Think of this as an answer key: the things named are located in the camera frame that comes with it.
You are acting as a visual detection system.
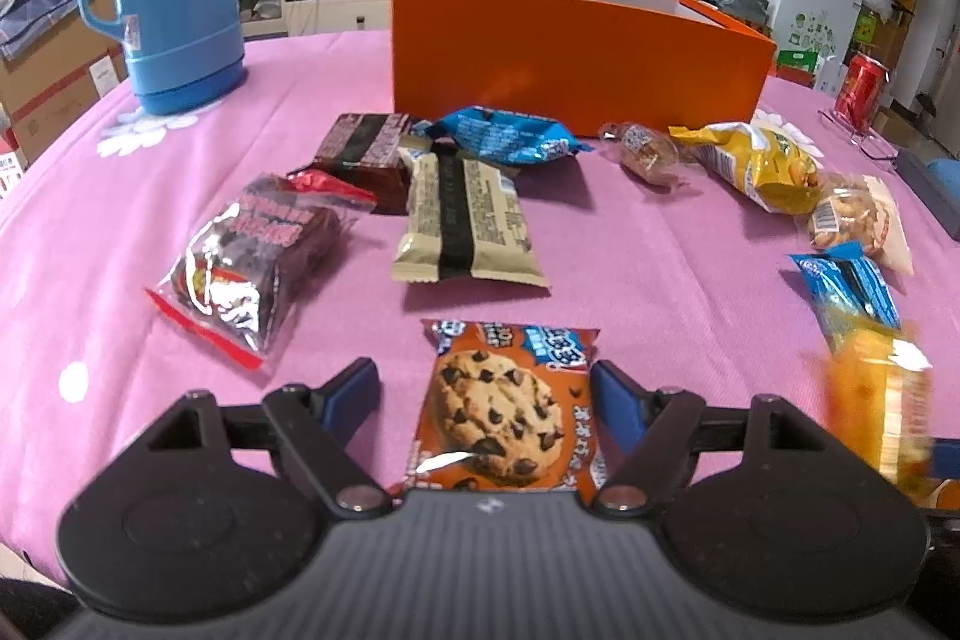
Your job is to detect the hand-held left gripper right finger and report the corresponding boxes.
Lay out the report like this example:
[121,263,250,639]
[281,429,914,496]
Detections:
[592,359,833,521]

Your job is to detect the red drink can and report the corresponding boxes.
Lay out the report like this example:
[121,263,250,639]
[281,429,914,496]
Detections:
[834,53,890,125]

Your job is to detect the small clear pastry packet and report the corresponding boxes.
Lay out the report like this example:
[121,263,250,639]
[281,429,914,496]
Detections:
[598,121,695,187]

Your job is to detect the pink floral tablecloth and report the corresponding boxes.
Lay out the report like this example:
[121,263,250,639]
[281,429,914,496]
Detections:
[0,31,960,581]

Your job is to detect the amber gold snack packet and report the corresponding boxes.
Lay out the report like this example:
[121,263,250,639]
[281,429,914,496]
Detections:
[821,317,938,498]

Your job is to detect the orange cardboard box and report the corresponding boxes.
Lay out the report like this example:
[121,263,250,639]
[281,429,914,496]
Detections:
[388,0,777,139]

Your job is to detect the dark blue case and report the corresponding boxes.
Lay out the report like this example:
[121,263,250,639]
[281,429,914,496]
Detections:
[896,149,960,229]

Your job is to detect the chocolate chip cookie packet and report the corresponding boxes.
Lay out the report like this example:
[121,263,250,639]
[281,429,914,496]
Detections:
[401,317,608,506]

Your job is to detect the large cardboard box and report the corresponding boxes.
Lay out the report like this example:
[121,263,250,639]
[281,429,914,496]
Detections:
[0,0,128,161]

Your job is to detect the beige black-striped snack packet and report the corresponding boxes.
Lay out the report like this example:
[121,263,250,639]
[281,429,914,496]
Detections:
[391,143,550,290]

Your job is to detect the red clear brownie packet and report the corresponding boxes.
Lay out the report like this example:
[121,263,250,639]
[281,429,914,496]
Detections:
[145,171,376,371]

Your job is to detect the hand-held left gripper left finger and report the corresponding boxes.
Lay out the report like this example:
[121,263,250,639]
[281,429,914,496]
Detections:
[146,355,395,521]

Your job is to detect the dark brown snack packet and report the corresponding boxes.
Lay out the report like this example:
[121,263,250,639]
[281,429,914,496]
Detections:
[289,113,432,215]

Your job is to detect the white clear peanut packet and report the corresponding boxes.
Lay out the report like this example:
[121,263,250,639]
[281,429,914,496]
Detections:
[806,173,914,277]

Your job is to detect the blue snack packet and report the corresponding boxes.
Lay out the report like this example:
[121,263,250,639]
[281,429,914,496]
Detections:
[416,106,582,167]
[787,241,905,356]

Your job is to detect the yellow snack packet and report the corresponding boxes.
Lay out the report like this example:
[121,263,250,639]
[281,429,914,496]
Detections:
[667,121,826,215]

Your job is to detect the eyeglasses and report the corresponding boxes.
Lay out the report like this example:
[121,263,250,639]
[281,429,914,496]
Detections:
[817,107,901,170]

